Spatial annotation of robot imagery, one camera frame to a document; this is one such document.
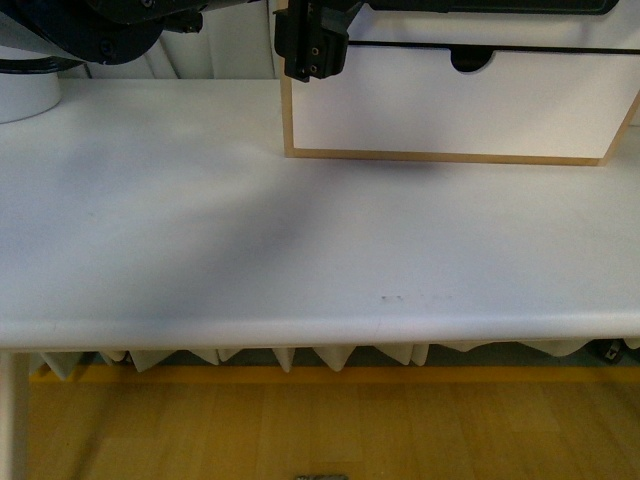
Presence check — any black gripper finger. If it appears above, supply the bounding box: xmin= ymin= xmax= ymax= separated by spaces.
xmin=274 ymin=0 xmax=361 ymax=82

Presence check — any white drawer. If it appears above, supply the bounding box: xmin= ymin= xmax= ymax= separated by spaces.
xmin=288 ymin=46 xmax=639 ymax=164
xmin=349 ymin=1 xmax=639 ymax=50

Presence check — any wooden drawer cabinet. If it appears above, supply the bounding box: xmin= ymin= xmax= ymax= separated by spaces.
xmin=275 ymin=1 xmax=639 ymax=166

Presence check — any white plant pot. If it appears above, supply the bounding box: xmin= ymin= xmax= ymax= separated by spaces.
xmin=0 ymin=73 xmax=62 ymax=123

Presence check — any black drawer handle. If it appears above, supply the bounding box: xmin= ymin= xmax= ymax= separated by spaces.
xmin=368 ymin=0 xmax=618 ymax=16

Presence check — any black cable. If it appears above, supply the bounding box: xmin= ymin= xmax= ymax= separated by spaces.
xmin=0 ymin=55 xmax=84 ymax=76

